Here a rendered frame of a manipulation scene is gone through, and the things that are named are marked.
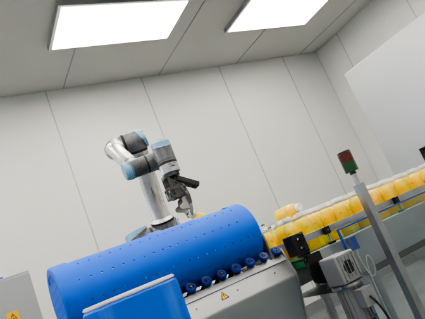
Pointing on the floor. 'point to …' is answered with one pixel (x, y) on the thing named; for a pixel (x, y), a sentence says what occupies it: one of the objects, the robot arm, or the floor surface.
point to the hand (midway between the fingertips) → (191, 213)
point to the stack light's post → (390, 251)
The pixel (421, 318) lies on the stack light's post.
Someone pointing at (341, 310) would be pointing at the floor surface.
